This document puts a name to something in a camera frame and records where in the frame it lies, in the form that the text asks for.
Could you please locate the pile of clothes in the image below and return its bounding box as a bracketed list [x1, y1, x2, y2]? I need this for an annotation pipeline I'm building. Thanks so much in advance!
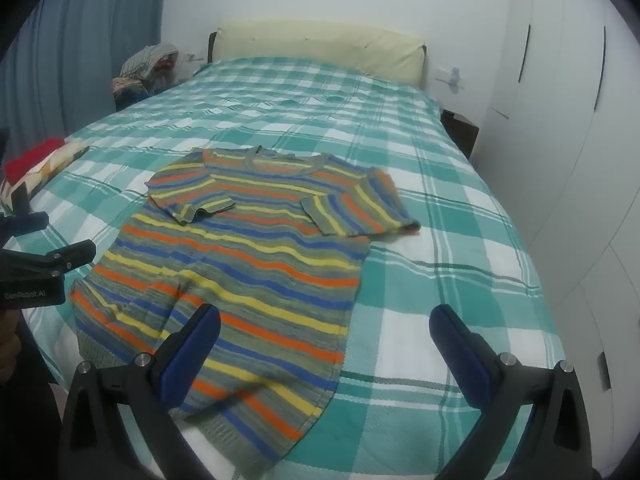
[112, 45, 181, 111]

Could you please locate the green white plaid bed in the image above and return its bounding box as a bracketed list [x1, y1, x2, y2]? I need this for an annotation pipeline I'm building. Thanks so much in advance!
[0, 55, 568, 480]

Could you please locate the striped knit shirt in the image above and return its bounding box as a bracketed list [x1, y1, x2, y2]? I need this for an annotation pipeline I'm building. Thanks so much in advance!
[70, 145, 422, 478]

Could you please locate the white wardrobe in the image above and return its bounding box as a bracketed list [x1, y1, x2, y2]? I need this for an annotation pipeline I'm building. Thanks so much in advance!
[480, 0, 640, 413]

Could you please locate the white wall socket with plug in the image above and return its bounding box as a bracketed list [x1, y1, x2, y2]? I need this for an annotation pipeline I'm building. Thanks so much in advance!
[434, 66, 465, 94]

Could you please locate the blue curtain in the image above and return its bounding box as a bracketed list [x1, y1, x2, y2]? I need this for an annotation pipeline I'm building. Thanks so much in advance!
[0, 0, 168, 173]

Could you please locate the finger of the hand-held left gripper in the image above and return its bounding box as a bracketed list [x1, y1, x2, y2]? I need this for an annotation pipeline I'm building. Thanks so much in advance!
[0, 180, 50, 241]
[0, 239, 97, 281]

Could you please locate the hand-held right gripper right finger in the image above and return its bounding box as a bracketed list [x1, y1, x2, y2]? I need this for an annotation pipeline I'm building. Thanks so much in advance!
[431, 304, 593, 480]

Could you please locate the patterned folded cloth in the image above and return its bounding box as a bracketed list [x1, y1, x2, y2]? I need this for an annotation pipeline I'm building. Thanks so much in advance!
[0, 141, 91, 207]

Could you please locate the person's left hand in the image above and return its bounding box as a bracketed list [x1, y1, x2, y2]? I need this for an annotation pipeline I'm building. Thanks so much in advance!
[0, 310, 22, 383]

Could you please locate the cream padded headboard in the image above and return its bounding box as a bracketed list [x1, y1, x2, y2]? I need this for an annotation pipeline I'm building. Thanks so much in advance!
[209, 21, 428, 92]

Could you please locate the red cloth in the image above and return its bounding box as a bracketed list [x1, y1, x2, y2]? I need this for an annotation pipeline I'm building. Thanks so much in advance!
[5, 139, 64, 182]

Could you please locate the dark wooden nightstand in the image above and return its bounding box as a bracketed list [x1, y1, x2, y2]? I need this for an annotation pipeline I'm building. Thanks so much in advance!
[440, 109, 480, 162]

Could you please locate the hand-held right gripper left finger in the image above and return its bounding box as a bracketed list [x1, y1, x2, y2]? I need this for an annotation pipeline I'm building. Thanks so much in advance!
[57, 304, 222, 480]

